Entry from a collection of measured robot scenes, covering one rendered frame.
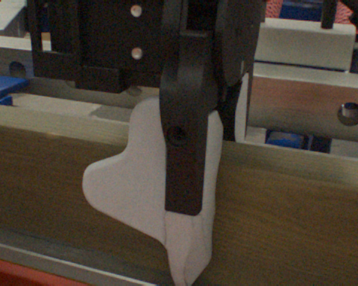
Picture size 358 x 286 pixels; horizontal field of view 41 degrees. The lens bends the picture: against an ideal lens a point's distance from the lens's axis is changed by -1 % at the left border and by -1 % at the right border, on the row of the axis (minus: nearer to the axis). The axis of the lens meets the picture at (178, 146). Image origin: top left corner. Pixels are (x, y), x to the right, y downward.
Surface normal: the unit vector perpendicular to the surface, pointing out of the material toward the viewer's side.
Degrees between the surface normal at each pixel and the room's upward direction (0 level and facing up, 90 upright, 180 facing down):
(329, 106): 90
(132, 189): 83
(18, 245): 0
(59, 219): 90
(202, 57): 84
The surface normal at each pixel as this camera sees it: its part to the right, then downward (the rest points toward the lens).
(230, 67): 0.94, 0.14
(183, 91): -0.31, 0.09
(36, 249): 0.04, -0.92
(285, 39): -0.33, 0.36
